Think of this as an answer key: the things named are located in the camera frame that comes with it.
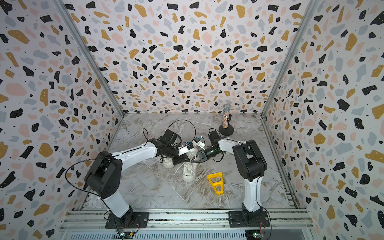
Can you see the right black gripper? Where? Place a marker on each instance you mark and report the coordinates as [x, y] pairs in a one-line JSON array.
[[201, 157]]

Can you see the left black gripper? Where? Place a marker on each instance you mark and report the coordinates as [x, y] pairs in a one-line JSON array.
[[181, 158]]

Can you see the white knit sneaker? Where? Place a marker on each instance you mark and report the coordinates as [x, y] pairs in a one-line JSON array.
[[189, 169], [168, 163]]

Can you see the sneaker white shoelace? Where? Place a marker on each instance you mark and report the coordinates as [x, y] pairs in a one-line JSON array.
[[197, 151]]

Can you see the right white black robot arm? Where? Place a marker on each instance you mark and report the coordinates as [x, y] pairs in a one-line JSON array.
[[250, 163]]

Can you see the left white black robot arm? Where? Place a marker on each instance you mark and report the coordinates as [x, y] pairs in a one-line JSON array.
[[105, 173]]

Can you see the yellow plastic triangular stand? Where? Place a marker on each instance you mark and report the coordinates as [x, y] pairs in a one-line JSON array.
[[217, 182]]

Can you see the sprinkle tube on black base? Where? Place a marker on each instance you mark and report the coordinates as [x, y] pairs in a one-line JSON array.
[[226, 129]]

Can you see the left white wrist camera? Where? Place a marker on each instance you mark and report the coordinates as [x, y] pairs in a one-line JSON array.
[[184, 149]]

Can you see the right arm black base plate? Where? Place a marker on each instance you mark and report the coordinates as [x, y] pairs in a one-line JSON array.
[[243, 219]]

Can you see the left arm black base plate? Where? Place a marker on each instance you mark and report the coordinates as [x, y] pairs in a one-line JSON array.
[[131, 220]]

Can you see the front aluminium rail frame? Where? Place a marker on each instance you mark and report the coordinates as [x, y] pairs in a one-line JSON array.
[[204, 224]]

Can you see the left aluminium corner post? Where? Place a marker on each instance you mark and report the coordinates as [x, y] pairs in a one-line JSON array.
[[62, 10]]

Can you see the aluminium corner post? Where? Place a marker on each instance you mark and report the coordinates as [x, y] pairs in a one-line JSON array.
[[304, 24], [62, 10]]

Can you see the right aluminium corner post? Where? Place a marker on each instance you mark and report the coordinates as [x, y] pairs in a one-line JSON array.
[[304, 24]]

